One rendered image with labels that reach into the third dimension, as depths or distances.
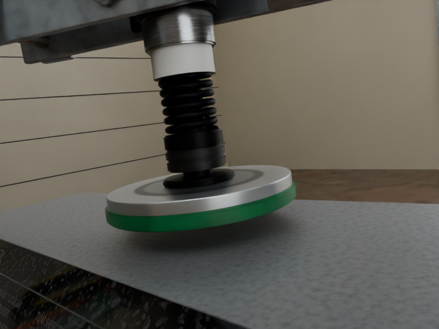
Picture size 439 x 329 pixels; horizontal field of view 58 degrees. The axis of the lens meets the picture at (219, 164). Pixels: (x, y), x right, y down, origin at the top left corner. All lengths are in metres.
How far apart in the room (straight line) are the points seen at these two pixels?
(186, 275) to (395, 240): 0.19
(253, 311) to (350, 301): 0.06
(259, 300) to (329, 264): 0.08
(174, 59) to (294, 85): 5.83
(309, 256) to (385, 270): 0.07
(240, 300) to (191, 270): 0.08
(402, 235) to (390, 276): 0.09
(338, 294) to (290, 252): 0.09
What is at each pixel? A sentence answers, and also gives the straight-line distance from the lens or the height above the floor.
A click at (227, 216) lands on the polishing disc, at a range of 0.37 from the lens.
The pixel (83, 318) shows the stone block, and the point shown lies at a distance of 0.39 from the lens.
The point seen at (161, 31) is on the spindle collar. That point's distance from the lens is 0.44.
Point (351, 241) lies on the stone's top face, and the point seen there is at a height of 0.83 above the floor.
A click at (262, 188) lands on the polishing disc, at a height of 0.88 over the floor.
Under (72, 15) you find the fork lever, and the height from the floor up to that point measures 1.08.
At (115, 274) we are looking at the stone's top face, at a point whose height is 0.83.
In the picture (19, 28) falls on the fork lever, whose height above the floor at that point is 1.08.
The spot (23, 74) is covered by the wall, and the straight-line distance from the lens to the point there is 5.54.
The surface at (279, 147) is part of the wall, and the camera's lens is 6.51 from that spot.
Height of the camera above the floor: 0.96
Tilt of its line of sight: 7 degrees down
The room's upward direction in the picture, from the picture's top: 8 degrees counter-clockwise
